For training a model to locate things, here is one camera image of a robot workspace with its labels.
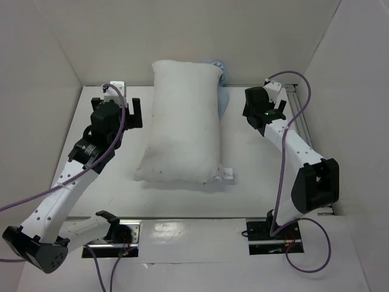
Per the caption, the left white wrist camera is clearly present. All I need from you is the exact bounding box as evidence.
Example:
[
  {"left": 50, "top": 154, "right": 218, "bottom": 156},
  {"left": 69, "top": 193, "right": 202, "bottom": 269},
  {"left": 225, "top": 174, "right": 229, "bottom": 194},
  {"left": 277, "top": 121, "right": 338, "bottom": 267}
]
[{"left": 102, "top": 81, "right": 126, "bottom": 107}]

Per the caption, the white pillow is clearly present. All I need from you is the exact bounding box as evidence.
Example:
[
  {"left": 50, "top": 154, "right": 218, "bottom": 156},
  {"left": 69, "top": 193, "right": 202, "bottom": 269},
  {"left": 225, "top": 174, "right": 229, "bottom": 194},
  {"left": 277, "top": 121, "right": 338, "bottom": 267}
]
[{"left": 134, "top": 60, "right": 222, "bottom": 184}]

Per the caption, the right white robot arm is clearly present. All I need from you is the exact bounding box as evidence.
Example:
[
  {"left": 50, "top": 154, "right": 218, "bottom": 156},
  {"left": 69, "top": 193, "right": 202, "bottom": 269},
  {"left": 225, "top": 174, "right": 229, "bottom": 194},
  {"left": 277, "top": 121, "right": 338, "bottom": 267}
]
[{"left": 243, "top": 84, "right": 339, "bottom": 238}]

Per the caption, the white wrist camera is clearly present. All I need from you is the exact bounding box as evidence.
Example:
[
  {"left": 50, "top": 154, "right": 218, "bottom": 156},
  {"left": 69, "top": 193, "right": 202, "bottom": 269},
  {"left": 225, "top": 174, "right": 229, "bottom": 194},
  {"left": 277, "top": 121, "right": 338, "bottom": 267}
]
[
  {"left": 102, "top": 81, "right": 126, "bottom": 107},
  {"left": 263, "top": 78, "right": 282, "bottom": 103}
]

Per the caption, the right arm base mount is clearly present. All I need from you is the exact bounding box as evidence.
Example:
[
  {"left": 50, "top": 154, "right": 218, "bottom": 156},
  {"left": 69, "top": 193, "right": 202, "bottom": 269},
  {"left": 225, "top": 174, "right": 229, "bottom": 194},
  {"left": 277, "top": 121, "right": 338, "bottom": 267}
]
[{"left": 241, "top": 218, "right": 304, "bottom": 256}]

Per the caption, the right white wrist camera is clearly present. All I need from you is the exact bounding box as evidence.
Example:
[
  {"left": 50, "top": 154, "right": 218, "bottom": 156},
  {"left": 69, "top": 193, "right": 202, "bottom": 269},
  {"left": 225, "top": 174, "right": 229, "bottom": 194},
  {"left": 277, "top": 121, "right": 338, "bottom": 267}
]
[{"left": 263, "top": 78, "right": 282, "bottom": 103}]

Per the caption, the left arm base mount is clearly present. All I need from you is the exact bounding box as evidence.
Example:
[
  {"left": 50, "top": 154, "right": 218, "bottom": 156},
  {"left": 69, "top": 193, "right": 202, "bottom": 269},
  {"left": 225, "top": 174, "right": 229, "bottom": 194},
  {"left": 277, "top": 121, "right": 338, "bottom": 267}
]
[{"left": 87, "top": 219, "right": 141, "bottom": 259}]

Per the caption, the light blue pillowcase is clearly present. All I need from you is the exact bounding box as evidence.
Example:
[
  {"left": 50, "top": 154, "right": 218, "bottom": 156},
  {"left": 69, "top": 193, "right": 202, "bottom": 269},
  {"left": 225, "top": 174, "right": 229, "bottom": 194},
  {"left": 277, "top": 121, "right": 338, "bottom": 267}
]
[{"left": 207, "top": 61, "right": 229, "bottom": 120}]

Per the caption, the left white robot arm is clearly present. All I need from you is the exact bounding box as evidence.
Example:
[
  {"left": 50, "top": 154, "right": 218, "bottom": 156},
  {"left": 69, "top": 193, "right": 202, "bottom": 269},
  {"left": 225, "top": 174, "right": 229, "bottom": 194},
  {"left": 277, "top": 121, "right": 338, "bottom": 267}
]
[{"left": 2, "top": 98, "right": 143, "bottom": 274}]

